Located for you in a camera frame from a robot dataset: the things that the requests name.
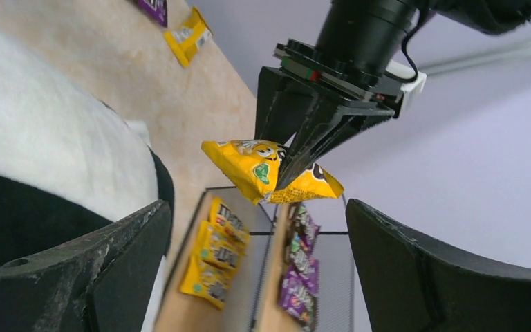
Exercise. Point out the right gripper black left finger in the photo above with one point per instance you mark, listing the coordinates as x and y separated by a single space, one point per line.
101 281

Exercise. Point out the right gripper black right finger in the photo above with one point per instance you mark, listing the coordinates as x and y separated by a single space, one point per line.
414 282

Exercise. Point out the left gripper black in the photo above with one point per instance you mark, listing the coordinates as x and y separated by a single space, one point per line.
282 102

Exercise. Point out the yellow candy bag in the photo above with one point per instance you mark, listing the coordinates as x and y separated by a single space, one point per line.
253 167

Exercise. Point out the yellow candy bag table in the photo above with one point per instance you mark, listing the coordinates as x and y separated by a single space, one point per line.
186 40
206 281

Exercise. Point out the purple brown candy bag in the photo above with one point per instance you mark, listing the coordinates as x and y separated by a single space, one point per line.
297 301

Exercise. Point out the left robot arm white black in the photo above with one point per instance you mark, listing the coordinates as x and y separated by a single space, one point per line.
324 94

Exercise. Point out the purple candy bag shelf right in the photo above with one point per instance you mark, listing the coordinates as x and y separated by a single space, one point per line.
307 268

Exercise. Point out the purple candy bag shelf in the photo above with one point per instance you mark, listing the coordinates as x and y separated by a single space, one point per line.
307 268
302 225

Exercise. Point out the yellow candy bag shelf right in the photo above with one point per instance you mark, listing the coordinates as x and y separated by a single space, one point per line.
213 247

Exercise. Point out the yellow candy bag shelf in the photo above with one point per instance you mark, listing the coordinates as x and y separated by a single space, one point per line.
225 221
213 247

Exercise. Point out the purple candy bag shelf left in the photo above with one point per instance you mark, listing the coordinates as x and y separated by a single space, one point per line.
302 225

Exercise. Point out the yellow candy bag shelf left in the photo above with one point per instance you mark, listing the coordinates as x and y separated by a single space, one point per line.
225 221

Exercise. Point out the purple candy bag near base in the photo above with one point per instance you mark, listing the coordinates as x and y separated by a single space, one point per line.
155 9

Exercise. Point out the black white checkered pillow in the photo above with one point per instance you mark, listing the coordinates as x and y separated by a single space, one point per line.
69 164

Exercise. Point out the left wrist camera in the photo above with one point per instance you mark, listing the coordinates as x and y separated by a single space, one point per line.
411 83

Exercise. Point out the black wire wooden shelf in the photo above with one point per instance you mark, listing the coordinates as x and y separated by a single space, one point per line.
251 303

